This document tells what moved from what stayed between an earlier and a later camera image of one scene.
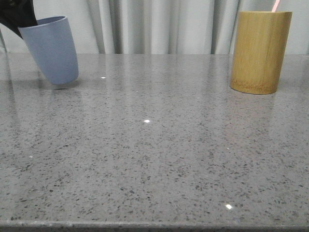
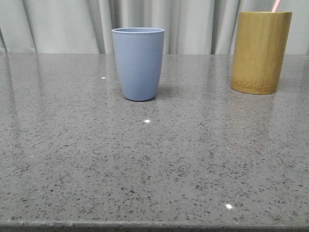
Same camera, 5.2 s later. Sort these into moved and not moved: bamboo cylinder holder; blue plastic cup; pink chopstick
Moved: blue plastic cup
Not moved: bamboo cylinder holder; pink chopstick
